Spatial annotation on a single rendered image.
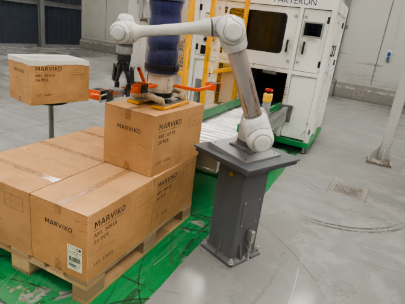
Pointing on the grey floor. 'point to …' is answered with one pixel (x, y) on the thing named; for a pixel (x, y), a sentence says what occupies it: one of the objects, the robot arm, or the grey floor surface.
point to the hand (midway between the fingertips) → (122, 90)
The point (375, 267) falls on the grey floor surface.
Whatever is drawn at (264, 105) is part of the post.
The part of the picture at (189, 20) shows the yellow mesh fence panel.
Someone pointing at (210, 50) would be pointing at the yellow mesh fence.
